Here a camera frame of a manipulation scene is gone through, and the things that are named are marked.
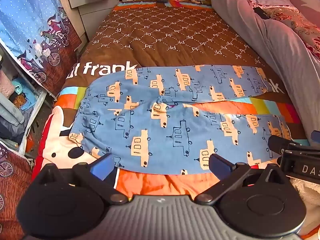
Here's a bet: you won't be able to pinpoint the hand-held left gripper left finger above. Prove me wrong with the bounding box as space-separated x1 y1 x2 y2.
40 153 128 205

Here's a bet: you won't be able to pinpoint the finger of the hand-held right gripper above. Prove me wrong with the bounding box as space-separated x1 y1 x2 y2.
268 135 320 156

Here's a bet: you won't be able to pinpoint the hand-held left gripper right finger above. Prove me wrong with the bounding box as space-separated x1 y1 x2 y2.
194 153 286 205

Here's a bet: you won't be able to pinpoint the blue car print pants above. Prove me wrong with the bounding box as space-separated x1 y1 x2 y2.
69 64 292 176

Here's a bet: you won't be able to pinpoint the white fluffy cloth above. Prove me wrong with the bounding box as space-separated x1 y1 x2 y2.
289 177 320 232

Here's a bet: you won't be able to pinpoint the grey duvet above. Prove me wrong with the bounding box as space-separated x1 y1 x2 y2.
207 0 320 140

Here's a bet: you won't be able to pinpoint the grey folded clothes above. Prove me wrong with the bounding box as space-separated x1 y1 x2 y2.
0 95 26 127

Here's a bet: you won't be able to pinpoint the pile of folded clothes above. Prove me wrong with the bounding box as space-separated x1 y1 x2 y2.
12 77 39 111

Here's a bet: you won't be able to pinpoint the pink folded cloth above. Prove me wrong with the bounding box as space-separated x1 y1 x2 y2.
0 69 16 98

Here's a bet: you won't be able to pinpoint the brown printed blanket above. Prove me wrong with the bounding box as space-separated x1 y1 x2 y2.
32 0 310 200

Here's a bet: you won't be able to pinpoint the white bedside cabinet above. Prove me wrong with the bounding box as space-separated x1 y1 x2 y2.
67 0 121 44

